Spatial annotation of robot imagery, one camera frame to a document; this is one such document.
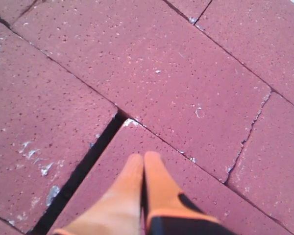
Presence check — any red brick right third row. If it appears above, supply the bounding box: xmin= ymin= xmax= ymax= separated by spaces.
xmin=49 ymin=119 xmax=289 ymax=235

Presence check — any red brick right second row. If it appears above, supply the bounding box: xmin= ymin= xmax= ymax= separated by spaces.
xmin=227 ymin=93 xmax=294 ymax=234

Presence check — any red brick front large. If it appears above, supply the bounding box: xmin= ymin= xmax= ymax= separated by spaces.
xmin=0 ymin=217 xmax=23 ymax=235

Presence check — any red brick diagonal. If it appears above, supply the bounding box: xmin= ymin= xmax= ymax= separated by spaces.
xmin=12 ymin=0 xmax=270 ymax=182

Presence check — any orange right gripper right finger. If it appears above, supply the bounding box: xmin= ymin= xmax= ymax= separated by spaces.
xmin=144 ymin=151 xmax=232 ymax=235

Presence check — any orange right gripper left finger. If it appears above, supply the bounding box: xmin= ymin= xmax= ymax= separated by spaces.
xmin=53 ymin=154 xmax=144 ymax=235

